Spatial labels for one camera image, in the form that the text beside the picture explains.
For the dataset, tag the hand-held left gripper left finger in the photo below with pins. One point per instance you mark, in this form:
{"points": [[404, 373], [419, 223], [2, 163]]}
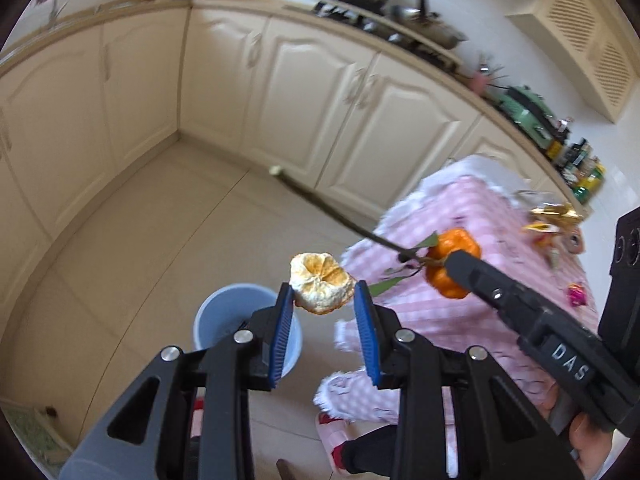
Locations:
{"points": [[282, 340]]}

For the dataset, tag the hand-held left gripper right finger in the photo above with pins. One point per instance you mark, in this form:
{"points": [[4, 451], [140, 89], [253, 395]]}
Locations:
{"points": [[367, 335]]}

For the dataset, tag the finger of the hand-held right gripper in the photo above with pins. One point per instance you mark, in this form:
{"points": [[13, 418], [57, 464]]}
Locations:
{"points": [[490, 285]]}

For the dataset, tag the orange fruit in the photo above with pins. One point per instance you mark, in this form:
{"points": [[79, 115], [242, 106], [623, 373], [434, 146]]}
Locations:
{"points": [[455, 244]]}

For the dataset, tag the blue plastic trash bin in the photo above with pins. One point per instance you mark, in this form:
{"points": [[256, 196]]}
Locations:
{"points": [[225, 310]]}

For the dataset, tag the orange peel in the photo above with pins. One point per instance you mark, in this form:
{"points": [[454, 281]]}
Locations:
{"points": [[320, 280]]}

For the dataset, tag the yellow red snack wrapper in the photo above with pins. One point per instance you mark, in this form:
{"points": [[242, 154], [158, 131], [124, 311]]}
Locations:
{"points": [[540, 227]]}

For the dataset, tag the gold foil wrapper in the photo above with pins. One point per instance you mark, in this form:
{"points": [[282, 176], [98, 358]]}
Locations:
{"points": [[555, 211]]}

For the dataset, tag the person's right hand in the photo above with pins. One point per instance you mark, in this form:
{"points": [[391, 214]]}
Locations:
{"points": [[587, 442]]}

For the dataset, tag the pink checkered tablecloth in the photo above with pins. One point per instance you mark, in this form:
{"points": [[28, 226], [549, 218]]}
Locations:
{"points": [[440, 330]]}

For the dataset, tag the pink candy wrapper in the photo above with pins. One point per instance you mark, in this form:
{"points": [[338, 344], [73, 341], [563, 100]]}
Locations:
{"points": [[576, 295]]}

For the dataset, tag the person's pink slipper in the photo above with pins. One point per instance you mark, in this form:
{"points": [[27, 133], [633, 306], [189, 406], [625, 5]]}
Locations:
{"points": [[330, 435]]}

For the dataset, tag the white dotted tablecloth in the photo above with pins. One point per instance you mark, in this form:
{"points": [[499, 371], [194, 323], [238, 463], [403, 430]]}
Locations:
{"points": [[470, 175]]}

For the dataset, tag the wooden table leg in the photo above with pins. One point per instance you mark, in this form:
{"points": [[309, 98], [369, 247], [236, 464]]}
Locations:
{"points": [[286, 470]]}

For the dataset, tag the brown sauce bottle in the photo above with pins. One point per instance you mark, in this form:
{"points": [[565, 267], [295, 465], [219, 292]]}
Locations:
{"points": [[582, 167]]}

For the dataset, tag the dark glass bottle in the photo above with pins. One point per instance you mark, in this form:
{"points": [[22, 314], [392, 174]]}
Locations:
{"points": [[570, 155]]}

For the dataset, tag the green electric grill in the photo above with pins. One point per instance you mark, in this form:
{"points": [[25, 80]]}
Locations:
{"points": [[525, 112]]}

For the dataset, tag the pink utensil holder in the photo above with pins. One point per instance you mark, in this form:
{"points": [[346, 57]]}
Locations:
{"points": [[482, 85]]}

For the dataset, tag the cream lattice door cabinet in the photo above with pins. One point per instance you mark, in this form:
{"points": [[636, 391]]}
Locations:
{"points": [[580, 35]]}

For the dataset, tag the steel wok with lid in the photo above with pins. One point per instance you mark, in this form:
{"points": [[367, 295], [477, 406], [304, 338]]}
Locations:
{"points": [[430, 25]]}

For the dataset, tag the green floor mat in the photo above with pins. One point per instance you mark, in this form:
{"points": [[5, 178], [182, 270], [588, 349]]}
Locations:
{"points": [[30, 430]]}

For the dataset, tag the black gas stove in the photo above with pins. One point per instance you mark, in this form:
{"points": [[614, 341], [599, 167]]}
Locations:
{"points": [[390, 30]]}

